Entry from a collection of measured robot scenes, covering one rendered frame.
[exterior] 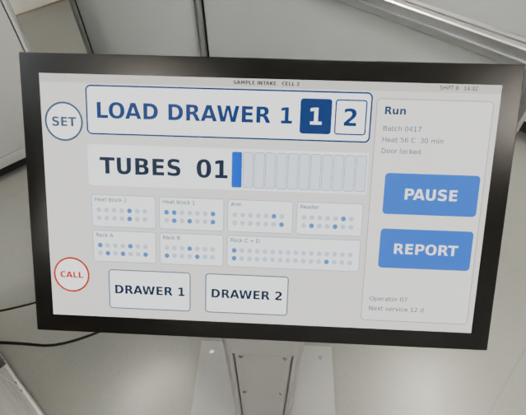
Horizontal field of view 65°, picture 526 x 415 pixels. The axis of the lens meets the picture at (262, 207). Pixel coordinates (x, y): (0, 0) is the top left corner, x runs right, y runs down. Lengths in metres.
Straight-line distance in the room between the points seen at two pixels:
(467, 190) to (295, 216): 0.18
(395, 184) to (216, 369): 1.12
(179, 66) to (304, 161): 0.16
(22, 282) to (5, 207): 0.45
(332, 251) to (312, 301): 0.06
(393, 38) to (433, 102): 0.59
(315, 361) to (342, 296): 1.01
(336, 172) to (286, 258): 0.11
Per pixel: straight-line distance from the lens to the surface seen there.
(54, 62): 0.50
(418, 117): 0.46
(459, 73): 0.48
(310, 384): 1.45
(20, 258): 1.96
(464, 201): 0.48
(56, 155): 0.50
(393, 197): 0.46
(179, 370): 1.52
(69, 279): 0.52
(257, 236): 0.45
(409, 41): 1.03
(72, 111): 0.49
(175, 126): 0.45
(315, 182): 0.44
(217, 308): 0.48
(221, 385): 1.45
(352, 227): 0.45
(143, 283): 0.49
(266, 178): 0.44
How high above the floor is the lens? 1.42
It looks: 50 degrees down
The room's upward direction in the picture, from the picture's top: straight up
